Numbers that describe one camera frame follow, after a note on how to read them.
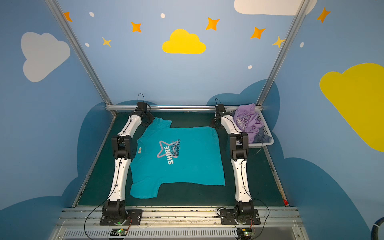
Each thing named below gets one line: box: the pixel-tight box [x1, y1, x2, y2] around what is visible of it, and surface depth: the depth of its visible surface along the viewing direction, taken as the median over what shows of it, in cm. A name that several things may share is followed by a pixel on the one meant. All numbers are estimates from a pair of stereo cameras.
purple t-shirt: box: [233, 103, 263, 143], surface depth 106 cm
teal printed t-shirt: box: [130, 118, 226, 199], surface depth 100 cm
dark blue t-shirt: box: [253, 126, 272, 144], surface depth 103 cm
